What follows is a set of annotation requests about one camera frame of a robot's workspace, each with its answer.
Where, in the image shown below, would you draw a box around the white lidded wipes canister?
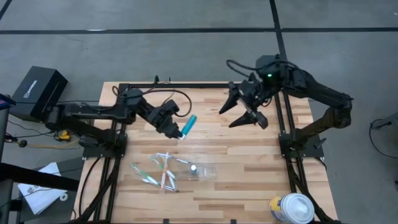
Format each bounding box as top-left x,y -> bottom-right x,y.
269,192 -> 315,224

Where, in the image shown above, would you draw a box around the black floor cable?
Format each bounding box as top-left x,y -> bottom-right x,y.
369,118 -> 398,159

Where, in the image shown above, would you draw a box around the clear acrylic three-compartment organizer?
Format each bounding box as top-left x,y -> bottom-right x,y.
175,162 -> 218,182

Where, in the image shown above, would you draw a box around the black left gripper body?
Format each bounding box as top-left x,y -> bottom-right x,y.
146,105 -> 177,131

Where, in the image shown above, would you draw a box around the black metal table frame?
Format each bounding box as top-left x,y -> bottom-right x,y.
81,81 -> 343,224

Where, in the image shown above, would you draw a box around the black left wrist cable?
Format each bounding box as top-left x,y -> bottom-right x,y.
136,89 -> 193,118

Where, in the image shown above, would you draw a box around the yellow floor cable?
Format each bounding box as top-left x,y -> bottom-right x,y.
26,138 -> 80,149

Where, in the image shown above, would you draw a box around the yellow tool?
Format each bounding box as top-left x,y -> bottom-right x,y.
57,129 -> 72,141

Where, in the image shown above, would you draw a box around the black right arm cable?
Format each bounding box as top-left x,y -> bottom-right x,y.
226,58 -> 292,79

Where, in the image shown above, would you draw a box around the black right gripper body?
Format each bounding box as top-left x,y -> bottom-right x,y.
229,72 -> 270,130

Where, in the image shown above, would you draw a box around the black beam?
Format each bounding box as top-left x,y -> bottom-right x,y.
0,161 -> 80,192

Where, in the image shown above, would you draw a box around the black cardboard box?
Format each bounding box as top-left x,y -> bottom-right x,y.
9,65 -> 68,124

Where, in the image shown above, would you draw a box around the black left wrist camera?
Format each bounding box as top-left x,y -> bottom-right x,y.
162,99 -> 181,115

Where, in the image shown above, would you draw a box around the white paper sheets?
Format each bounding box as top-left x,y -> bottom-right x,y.
17,162 -> 68,215

